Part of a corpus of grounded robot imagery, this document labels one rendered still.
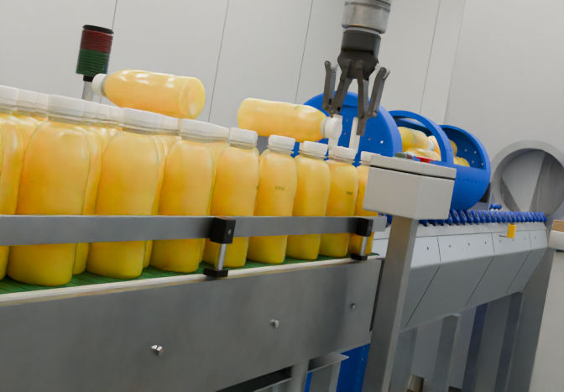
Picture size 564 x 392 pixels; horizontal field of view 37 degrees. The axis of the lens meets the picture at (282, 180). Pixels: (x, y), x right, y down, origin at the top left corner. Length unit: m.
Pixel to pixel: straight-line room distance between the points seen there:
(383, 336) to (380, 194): 0.27
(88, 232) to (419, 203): 0.70
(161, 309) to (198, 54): 5.52
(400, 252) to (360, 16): 0.45
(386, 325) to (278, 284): 0.35
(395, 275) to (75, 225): 0.79
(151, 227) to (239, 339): 0.28
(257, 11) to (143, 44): 1.33
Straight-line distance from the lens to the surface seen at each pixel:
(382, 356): 1.59
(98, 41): 1.73
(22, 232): 0.87
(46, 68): 5.53
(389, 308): 1.57
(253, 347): 1.27
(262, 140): 6.46
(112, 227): 0.97
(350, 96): 1.92
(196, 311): 1.11
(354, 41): 1.63
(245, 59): 6.96
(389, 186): 1.48
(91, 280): 0.99
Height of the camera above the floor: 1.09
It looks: 3 degrees down
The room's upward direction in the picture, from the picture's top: 10 degrees clockwise
